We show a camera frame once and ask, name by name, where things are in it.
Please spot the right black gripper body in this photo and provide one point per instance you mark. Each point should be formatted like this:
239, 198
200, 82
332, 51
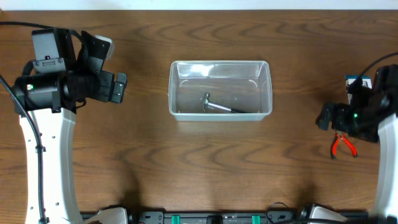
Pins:
356, 122

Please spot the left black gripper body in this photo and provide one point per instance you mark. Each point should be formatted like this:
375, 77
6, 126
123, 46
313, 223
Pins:
106, 86

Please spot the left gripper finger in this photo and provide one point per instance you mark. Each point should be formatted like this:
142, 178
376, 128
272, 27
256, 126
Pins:
118, 93
121, 78

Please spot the clear plastic container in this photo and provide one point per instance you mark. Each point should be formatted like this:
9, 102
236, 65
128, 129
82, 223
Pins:
241, 84

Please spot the small claw hammer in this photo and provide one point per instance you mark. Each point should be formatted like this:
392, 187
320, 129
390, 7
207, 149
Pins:
207, 104

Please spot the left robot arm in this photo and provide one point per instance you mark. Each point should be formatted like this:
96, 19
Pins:
67, 70

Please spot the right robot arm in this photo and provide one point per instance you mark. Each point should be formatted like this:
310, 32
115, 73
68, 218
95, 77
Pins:
385, 204

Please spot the blue white cardboard box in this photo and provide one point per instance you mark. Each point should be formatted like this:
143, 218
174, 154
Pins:
349, 79

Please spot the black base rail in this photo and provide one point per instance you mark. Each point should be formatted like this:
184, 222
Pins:
276, 215

